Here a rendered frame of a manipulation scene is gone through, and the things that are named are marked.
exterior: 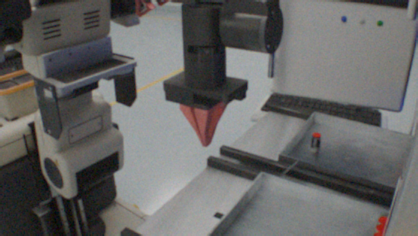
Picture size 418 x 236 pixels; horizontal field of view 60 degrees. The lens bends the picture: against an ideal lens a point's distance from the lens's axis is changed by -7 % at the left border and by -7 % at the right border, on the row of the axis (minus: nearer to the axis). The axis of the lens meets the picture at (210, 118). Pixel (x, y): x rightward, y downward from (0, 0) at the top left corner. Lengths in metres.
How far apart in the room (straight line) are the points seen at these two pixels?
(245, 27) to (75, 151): 0.80
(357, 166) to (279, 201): 0.23
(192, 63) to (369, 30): 0.95
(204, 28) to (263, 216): 0.40
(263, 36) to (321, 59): 0.98
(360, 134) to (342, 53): 0.40
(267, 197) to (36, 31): 0.67
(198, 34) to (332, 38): 0.94
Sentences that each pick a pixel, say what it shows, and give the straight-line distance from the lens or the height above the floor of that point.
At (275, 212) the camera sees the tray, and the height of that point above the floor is 0.88.
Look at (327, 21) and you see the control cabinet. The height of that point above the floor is 1.10.
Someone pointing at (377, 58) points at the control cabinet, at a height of 0.99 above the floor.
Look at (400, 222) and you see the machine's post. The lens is 0.37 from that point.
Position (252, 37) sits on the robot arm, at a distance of 0.44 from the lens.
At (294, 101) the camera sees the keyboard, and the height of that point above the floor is 0.83.
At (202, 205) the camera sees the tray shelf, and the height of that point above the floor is 0.88.
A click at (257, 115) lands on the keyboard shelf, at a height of 0.80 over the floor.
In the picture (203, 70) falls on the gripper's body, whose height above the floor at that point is 1.20.
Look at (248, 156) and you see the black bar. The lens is 0.88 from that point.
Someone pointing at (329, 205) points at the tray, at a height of 0.89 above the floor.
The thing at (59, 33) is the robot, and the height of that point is 1.14.
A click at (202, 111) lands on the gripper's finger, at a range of 0.50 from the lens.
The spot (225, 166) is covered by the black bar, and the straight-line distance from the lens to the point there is 0.85.
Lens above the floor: 1.36
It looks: 26 degrees down
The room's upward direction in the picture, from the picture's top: straight up
